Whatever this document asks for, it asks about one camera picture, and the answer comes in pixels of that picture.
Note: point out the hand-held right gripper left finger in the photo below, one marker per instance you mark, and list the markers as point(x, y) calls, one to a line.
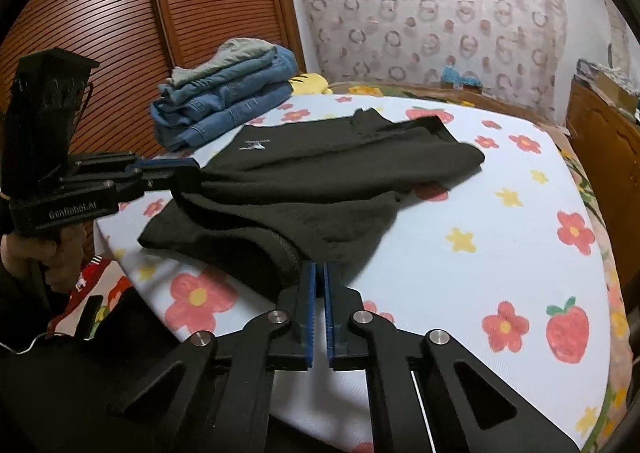
point(307, 313)

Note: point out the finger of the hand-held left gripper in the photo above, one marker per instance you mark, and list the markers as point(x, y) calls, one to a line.
point(165, 180)
point(165, 163)

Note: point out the wooden slatted wardrobe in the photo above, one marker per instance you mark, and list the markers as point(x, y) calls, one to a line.
point(125, 23)

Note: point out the small blue toy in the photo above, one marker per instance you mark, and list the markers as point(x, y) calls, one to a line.
point(460, 79)

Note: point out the person's dark clothing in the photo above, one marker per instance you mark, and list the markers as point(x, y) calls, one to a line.
point(75, 393)

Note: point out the pink floral blanket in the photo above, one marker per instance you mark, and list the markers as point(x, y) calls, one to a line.
point(617, 293)

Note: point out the white flower print sheet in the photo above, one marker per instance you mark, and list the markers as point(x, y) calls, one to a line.
point(450, 223)

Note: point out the yellow plush toy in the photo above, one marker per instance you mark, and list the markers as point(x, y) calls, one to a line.
point(312, 83)

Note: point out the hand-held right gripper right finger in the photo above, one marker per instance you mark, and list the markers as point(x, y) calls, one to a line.
point(329, 313)

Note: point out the black pants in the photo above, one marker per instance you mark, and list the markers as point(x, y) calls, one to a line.
point(300, 173)

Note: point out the wooden cabinet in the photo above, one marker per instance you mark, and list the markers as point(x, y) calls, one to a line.
point(610, 158)

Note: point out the circle pattern curtain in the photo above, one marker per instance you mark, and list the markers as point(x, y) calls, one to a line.
point(425, 8)

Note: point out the folded blue jeans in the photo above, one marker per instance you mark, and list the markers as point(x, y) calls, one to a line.
point(220, 115)
point(250, 73)

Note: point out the person's left hand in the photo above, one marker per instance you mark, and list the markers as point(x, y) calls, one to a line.
point(25, 250)

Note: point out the cardboard box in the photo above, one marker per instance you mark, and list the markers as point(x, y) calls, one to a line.
point(617, 88)

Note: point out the flat black rectangular object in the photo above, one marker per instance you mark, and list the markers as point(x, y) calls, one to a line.
point(89, 317)

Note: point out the folded grey garment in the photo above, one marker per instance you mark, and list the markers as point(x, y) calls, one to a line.
point(235, 55)

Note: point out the red printed cloth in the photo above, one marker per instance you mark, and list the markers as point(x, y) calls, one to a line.
point(87, 278)

